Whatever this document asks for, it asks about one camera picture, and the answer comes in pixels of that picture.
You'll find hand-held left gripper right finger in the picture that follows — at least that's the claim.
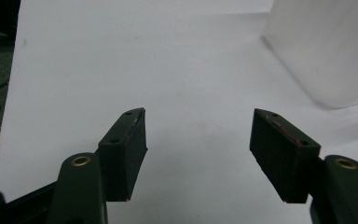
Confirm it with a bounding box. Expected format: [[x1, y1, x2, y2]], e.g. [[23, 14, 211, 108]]
[[249, 107, 358, 224]]

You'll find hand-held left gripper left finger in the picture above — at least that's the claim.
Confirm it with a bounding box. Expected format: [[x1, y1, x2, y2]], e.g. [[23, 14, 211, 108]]
[[46, 107, 148, 224]]

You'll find white translucent plastic container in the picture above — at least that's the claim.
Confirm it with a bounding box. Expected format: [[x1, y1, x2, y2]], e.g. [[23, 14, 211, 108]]
[[263, 0, 358, 110]]

